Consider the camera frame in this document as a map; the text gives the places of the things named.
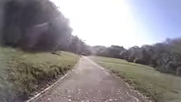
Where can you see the dark wood of trees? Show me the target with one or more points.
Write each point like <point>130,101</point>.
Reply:
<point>25,21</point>

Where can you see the grass beside kerb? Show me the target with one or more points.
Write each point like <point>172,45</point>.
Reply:
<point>36,63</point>

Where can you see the row of trees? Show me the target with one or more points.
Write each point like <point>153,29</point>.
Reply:
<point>175,54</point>

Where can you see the pale kerb strip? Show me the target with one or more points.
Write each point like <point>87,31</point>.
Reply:
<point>48,88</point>

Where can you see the grey paved path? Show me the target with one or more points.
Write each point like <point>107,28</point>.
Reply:
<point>90,90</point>

